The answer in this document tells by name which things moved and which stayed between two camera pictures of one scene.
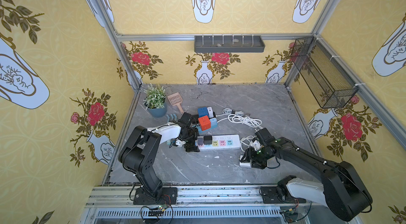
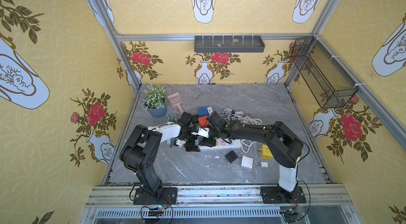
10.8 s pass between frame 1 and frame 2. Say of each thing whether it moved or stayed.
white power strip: stayed
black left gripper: stayed
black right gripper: moved
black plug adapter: moved
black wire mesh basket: stayed
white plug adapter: stayed
